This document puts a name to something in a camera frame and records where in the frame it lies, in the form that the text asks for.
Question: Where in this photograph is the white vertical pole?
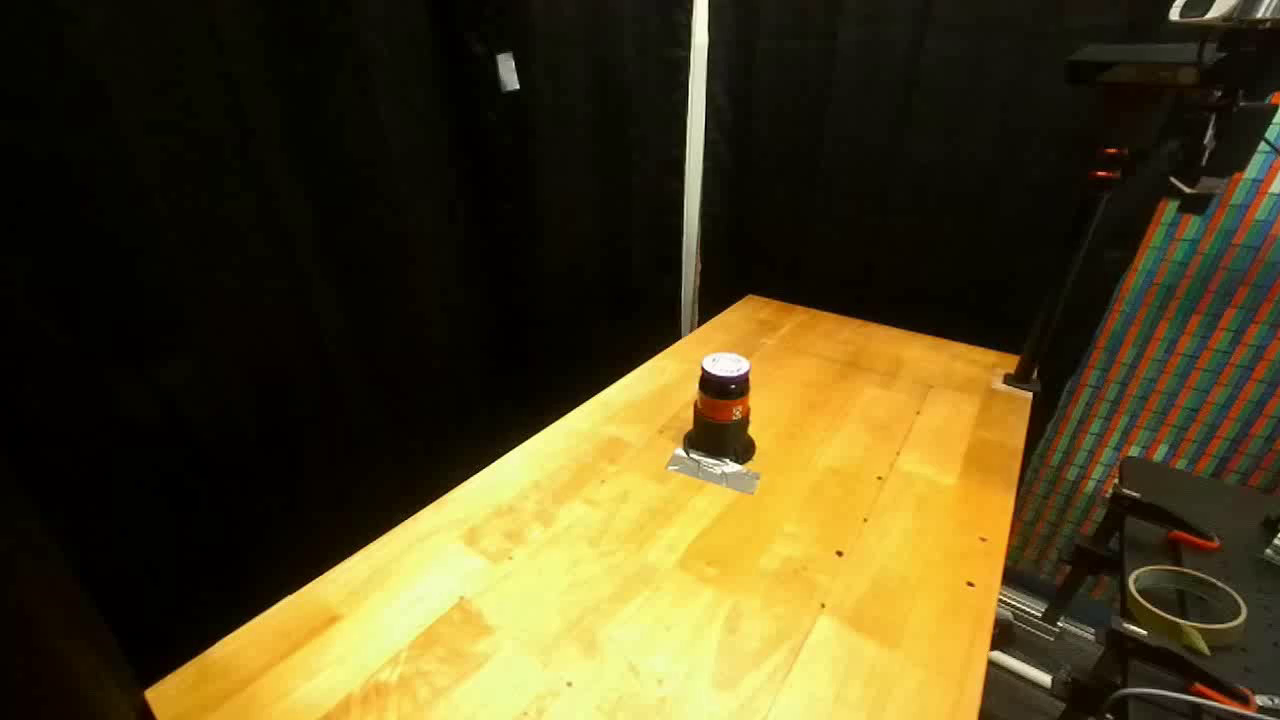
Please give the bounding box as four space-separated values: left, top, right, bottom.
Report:
681 0 710 332

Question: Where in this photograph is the roll of masking tape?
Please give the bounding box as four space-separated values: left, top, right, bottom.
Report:
1122 566 1252 658

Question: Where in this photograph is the grey duct tape patch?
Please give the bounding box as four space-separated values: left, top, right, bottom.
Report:
666 448 761 497

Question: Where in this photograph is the black clamp with orange handles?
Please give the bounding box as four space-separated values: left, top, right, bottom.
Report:
1069 457 1280 720

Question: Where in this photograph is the small white wall tag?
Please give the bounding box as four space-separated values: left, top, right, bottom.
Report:
497 54 521 92

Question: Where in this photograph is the black camera tripod stand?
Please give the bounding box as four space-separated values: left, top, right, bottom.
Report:
1005 40 1227 392

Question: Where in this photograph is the colourful striped panel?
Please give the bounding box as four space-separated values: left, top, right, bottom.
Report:
1008 117 1280 586

